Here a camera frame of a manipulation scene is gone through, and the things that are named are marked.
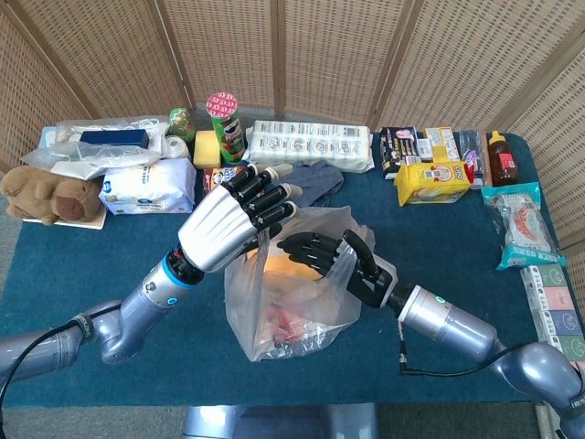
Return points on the flat clear plastic bag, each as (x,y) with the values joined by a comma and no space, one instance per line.
(91,153)

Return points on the brown cookie box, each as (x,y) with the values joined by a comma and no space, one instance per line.
(212,180)

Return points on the black snack package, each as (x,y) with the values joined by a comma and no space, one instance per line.
(397,146)

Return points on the white yellow box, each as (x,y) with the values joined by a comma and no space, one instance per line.
(441,142)

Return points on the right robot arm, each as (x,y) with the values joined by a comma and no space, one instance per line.
(448,320)

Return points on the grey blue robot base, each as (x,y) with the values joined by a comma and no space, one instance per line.
(274,423)

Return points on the brown capybara plush toy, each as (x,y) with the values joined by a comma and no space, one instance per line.
(68,201)

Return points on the wicker folding screen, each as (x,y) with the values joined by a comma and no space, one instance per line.
(343,55)

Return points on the yellow wafer package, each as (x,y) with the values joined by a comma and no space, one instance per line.
(434,180)

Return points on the amber honey bottle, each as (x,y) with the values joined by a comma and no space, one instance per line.
(502,160)

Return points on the long white tissue roll pack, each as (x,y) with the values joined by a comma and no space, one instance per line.
(311,144)

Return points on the clear plastic shopping bag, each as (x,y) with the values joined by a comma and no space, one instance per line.
(292,320)

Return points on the white tissue pack blue logo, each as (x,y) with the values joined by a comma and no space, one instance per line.
(146,187)

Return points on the clear bag with blue box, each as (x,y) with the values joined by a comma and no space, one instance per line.
(114,123)

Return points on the teal snack package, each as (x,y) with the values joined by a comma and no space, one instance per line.
(525,226)

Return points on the yellow sponge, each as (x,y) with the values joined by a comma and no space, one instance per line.
(206,148)

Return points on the colourful box row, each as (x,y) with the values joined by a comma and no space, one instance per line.
(555,306)

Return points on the dark toothbrush package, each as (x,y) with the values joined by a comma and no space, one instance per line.
(473,151)

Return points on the light blue package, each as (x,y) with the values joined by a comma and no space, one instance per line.
(46,137)

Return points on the white flat board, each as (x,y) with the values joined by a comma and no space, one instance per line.
(91,224)

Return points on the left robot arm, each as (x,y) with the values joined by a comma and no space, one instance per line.
(137,306)

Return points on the yellow duck plush toy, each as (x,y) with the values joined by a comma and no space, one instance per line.
(288,267)

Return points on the dark blue box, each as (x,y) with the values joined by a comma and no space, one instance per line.
(114,138)

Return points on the grey blue cloth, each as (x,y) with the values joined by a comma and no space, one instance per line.
(320,180)

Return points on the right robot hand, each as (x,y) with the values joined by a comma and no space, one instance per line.
(370,281)

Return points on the blue felt table cover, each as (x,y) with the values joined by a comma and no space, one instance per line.
(434,238)

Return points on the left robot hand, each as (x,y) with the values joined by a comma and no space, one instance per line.
(215,228)

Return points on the green Pringles can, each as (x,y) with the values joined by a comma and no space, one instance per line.
(228,132)

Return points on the white tape roll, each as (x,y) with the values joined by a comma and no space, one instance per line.
(177,147)

